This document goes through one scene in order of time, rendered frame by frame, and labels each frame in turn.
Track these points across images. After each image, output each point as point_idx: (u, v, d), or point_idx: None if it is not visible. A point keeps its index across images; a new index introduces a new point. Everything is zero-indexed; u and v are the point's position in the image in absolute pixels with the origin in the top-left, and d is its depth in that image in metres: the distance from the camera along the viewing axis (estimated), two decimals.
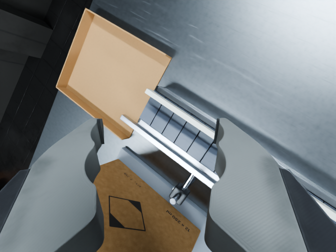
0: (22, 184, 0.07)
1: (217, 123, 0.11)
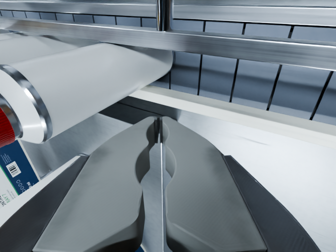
0: (80, 169, 0.08)
1: (161, 123, 0.11)
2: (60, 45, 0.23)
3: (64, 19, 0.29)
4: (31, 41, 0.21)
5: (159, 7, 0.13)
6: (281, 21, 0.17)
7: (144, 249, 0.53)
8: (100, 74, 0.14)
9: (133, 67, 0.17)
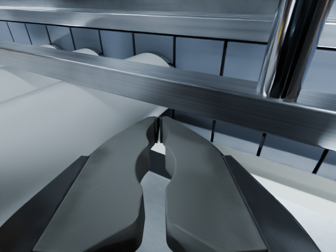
0: (80, 169, 0.08)
1: (161, 123, 0.11)
2: (50, 80, 0.15)
3: (59, 33, 0.21)
4: (1, 79, 0.13)
5: (287, 46, 0.05)
6: None
7: None
8: (51, 153, 0.08)
9: (117, 121, 0.11)
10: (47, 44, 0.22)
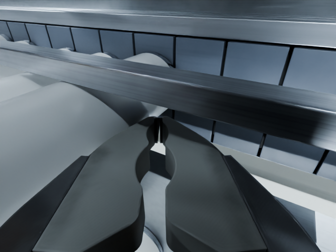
0: (80, 169, 0.08)
1: (161, 123, 0.11)
2: None
3: (152, 44, 0.16)
4: (17, 87, 0.12)
5: None
6: None
7: None
8: (49, 152, 0.08)
9: (116, 120, 0.11)
10: (64, 48, 0.21)
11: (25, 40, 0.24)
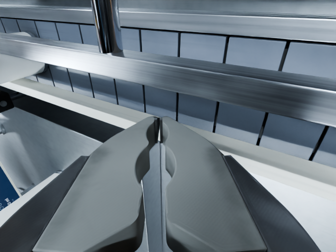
0: (80, 169, 0.08)
1: (161, 123, 0.11)
2: None
3: (26, 26, 0.25)
4: None
5: (96, 21, 0.09)
6: (273, 35, 0.13)
7: None
8: None
9: None
10: None
11: None
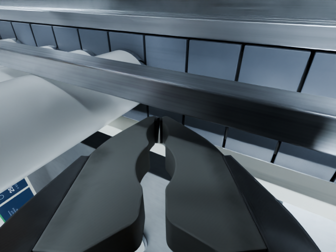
0: (80, 169, 0.08)
1: (161, 123, 0.11)
2: None
3: (125, 42, 0.17)
4: None
5: None
6: None
7: None
8: (10, 134, 0.09)
9: (80, 109, 0.12)
10: (47, 45, 0.22)
11: (12, 38, 0.25)
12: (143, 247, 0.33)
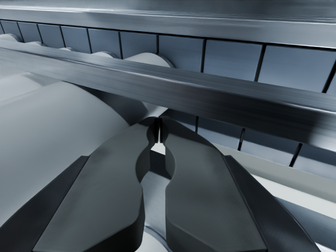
0: (80, 169, 0.08)
1: (161, 123, 0.11)
2: None
3: (179, 47, 0.15)
4: (17, 85, 0.12)
5: None
6: None
7: None
8: (51, 153, 0.08)
9: (118, 121, 0.11)
10: (64, 47, 0.21)
11: (36, 41, 0.23)
12: None
